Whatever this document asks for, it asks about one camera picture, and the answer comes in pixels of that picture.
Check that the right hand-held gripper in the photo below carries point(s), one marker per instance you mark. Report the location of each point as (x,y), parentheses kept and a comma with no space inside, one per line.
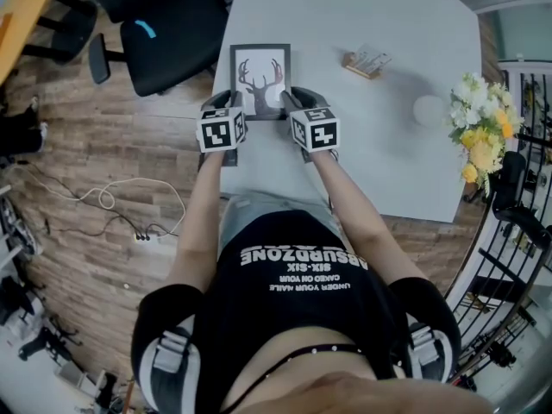
(317,129)

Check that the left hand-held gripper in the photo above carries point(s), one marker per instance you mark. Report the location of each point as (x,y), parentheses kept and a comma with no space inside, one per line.
(217,132)

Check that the black picture frame deer print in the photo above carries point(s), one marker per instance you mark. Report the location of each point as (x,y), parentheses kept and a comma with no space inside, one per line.
(263,65)

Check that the person's left forearm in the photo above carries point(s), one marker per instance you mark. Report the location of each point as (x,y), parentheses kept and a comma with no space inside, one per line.
(194,214)

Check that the person's right forearm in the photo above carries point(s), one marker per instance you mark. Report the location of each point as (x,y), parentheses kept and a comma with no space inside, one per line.
(345,205)

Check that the wooden card holder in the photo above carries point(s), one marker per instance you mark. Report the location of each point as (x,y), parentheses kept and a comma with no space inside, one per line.
(366,60)

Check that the black office chair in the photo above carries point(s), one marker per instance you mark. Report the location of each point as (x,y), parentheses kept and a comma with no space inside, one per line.
(172,45)

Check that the light denim shorts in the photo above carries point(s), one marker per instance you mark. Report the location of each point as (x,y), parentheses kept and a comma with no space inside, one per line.
(241,218)

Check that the white round lamp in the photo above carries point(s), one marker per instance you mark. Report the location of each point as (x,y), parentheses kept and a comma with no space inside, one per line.
(429,110)

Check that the white power strip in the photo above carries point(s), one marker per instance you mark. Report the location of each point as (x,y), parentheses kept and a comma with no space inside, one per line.
(142,236)

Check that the black chair base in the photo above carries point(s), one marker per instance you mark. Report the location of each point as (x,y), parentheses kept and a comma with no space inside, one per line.
(64,28)

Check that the white and yellow flower bouquet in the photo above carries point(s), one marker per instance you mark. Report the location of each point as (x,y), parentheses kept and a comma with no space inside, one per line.
(483,119)

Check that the black printed t-shirt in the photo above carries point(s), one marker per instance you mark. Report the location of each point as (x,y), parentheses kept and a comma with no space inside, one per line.
(302,313)

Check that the orange wooden desk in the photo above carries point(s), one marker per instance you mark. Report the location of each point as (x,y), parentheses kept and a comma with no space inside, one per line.
(21,20)

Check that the black metal railing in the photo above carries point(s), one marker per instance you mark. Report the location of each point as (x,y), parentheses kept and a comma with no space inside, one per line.
(509,274)

